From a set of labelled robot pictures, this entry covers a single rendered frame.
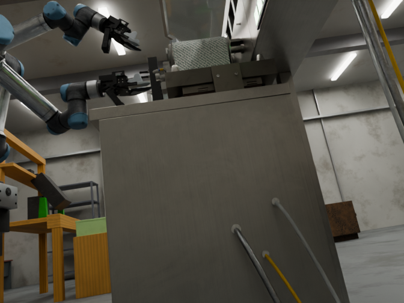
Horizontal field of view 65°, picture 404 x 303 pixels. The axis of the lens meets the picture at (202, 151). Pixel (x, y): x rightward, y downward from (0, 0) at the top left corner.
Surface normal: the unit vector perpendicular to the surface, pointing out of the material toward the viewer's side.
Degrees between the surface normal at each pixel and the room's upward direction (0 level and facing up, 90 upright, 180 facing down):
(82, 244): 90
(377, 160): 90
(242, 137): 90
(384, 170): 90
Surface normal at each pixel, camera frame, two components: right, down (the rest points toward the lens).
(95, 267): 0.14, -0.29
